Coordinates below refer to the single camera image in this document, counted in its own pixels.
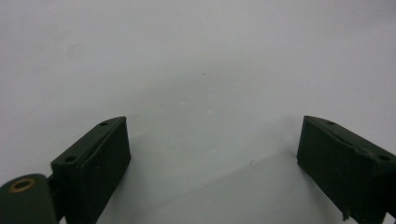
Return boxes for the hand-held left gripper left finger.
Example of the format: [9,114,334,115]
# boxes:
[50,116,132,224]

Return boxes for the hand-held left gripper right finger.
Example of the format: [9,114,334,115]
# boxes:
[296,115,396,224]

